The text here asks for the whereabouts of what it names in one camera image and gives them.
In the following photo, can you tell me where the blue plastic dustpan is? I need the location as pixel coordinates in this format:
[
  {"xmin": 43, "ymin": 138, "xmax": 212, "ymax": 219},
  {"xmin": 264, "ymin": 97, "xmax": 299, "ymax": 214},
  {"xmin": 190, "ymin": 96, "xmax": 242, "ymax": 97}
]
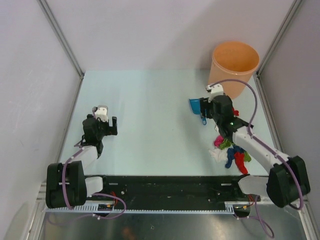
[{"xmin": 188, "ymin": 98, "xmax": 207, "ymax": 126}]

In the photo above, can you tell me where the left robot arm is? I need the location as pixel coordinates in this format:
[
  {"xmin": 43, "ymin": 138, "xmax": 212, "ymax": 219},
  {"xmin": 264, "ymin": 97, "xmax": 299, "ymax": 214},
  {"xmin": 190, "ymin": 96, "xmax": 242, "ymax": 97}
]
[{"xmin": 45, "ymin": 114, "xmax": 118, "ymax": 209}]

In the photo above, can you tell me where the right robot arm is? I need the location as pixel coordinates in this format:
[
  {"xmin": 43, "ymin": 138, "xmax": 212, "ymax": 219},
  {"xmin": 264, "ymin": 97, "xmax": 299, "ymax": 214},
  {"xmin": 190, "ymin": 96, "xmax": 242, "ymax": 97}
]
[{"xmin": 200, "ymin": 94, "xmax": 311, "ymax": 208}]

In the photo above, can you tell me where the red paper scrap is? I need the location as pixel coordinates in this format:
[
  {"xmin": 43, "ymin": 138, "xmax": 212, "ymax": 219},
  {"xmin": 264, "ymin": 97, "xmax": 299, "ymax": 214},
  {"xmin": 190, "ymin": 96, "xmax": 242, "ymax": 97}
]
[
  {"xmin": 234, "ymin": 152, "xmax": 248, "ymax": 175},
  {"xmin": 232, "ymin": 107, "xmax": 240, "ymax": 117}
]

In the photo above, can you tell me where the orange plastic bucket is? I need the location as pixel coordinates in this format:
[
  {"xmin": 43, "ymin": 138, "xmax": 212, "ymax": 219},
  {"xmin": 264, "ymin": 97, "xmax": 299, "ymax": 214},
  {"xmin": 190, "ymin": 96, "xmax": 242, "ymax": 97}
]
[{"xmin": 208, "ymin": 41, "xmax": 260, "ymax": 84}]

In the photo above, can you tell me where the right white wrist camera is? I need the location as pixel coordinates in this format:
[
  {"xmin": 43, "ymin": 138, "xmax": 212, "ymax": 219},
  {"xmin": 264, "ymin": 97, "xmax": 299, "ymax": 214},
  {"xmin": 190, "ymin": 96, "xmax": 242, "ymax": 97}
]
[{"xmin": 206, "ymin": 83, "xmax": 224, "ymax": 103}]

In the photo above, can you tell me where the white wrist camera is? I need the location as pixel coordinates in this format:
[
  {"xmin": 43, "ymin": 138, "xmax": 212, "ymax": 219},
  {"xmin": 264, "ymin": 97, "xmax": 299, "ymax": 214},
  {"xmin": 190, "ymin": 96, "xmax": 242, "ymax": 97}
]
[
  {"xmin": 92, "ymin": 105, "xmax": 109, "ymax": 123},
  {"xmin": 206, "ymin": 83, "xmax": 224, "ymax": 103}
]

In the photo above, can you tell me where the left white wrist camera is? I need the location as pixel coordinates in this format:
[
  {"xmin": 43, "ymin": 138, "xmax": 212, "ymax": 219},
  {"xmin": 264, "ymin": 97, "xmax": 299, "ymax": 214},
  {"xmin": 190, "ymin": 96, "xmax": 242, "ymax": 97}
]
[{"xmin": 92, "ymin": 105, "xmax": 109, "ymax": 123}]

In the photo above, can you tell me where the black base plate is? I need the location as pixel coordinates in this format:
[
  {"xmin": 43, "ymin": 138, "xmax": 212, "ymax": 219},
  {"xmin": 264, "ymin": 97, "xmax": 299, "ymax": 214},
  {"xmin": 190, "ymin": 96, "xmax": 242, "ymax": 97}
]
[{"xmin": 90, "ymin": 175, "xmax": 254, "ymax": 213}]

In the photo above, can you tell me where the grey cable duct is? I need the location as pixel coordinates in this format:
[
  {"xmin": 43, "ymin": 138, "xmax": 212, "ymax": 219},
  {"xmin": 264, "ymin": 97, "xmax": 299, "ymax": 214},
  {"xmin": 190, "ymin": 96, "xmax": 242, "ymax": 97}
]
[{"xmin": 42, "ymin": 201, "xmax": 236, "ymax": 216}]

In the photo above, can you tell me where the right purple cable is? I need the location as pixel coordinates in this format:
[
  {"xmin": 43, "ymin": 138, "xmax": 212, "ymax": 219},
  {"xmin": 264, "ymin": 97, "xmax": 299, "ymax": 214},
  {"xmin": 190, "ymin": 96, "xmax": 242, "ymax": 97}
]
[{"xmin": 208, "ymin": 79, "xmax": 307, "ymax": 238}]

